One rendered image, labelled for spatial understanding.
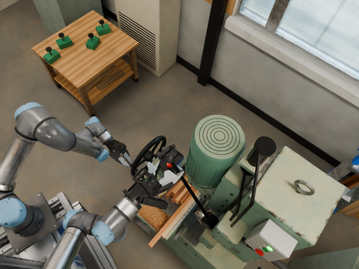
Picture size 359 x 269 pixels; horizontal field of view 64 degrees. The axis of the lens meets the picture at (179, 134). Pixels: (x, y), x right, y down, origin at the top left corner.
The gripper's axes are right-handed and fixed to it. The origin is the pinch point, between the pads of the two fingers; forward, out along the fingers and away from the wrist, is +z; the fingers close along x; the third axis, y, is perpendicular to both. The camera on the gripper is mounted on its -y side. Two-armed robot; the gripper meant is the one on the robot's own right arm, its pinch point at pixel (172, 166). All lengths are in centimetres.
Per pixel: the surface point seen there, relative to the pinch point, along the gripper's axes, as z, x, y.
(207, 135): 9.9, -16.1, 10.4
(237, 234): -2.9, -23.5, -23.1
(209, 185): 6.0, -6.2, -14.8
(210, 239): -6.4, -5.2, -36.3
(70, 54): 42, 160, 34
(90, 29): 72, 168, 40
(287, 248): -1.6, -43.7, -16.8
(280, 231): 1.0, -40.6, -14.2
